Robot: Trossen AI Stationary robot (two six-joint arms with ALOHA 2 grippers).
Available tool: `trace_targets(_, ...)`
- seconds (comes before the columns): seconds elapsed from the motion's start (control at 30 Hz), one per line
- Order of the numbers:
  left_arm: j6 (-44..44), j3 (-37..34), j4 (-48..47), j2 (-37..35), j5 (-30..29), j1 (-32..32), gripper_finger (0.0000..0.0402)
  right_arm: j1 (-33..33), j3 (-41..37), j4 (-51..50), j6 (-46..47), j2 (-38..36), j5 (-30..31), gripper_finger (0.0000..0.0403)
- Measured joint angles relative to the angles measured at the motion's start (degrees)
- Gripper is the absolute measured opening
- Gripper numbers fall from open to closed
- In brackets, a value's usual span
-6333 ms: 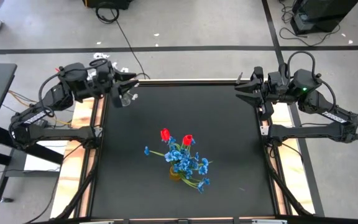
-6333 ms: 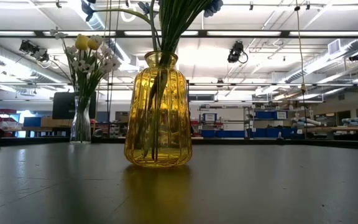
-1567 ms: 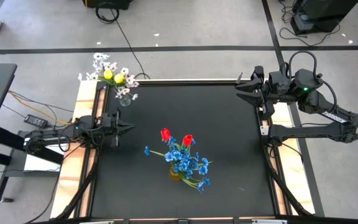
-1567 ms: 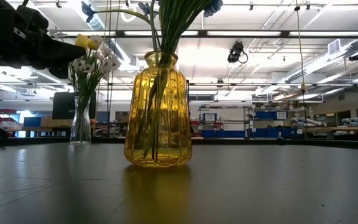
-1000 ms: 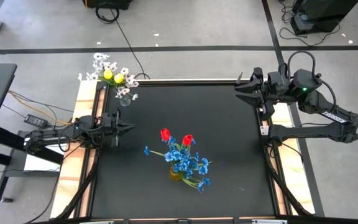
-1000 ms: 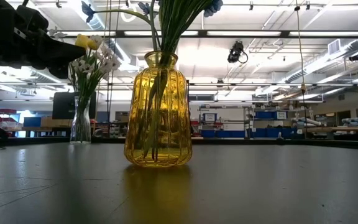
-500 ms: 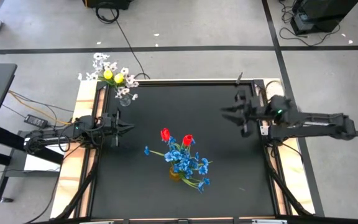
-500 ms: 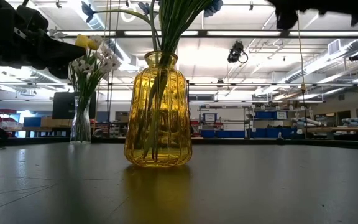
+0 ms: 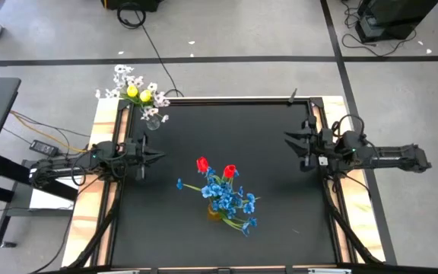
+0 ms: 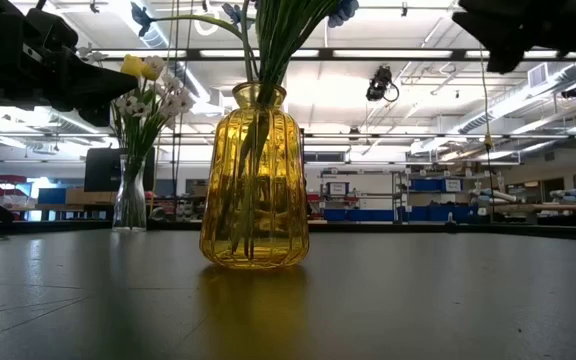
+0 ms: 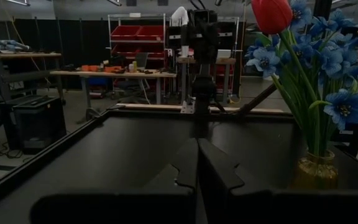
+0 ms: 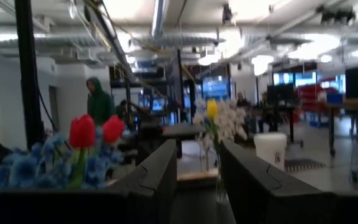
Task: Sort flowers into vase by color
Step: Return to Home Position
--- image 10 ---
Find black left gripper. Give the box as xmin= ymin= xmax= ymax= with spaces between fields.
xmin=0 ymin=0 xmax=140 ymax=128

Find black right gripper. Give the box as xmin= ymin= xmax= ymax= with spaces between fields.
xmin=451 ymin=0 xmax=576 ymax=76

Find white artificial flower bunch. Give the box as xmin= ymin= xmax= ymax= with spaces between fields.
xmin=76 ymin=42 xmax=197 ymax=229

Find blue artificial flower bunch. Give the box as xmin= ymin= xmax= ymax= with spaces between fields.
xmin=128 ymin=0 xmax=360 ymax=259

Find clear glass vase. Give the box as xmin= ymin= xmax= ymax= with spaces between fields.
xmin=112 ymin=152 xmax=148 ymax=232

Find yellow ribbed glass vase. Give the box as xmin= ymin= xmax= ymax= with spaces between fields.
xmin=199 ymin=81 xmax=311 ymax=270

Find white ceiling air vent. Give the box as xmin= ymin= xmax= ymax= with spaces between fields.
xmin=526 ymin=61 xmax=550 ymax=90

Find black monitor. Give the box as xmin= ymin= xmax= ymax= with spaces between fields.
xmin=83 ymin=146 xmax=156 ymax=193

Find brown cardboard box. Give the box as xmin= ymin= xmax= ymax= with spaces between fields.
xmin=65 ymin=186 xmax=117 ymax=206

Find blue plastic storage box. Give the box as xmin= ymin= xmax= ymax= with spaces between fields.
xmin=36 ymin=187 xmax=68 ymax=206

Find wooden top workbench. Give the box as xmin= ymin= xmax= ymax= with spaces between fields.
xmin=490 ymin=202 xmax=576 ymax=227

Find blue storage bin rack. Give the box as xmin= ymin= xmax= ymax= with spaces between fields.
xmin=321 ymin=177 xmax=475 ymax=224

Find white sign board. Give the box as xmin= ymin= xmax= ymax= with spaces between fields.
xmin=324 ymin=180 xmax=350 ymax=197

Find yellow hanging cord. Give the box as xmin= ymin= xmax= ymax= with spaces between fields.
xmin=476 ymin=49 xmax=495 ymax=225

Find thin black frame pole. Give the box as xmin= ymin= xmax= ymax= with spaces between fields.
xmin=169 ymin=0 xmax=181 ymax=222

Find black overhead frame bar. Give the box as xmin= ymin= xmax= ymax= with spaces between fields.
xmin=100 ymin=47 xmax=576 ymax=63
xmin=0 ymin=131 xmax=576 ymax=140

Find black overhead camera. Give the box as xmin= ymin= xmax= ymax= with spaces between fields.
xmin=365 ymin=64 xmax=401 ymax=103

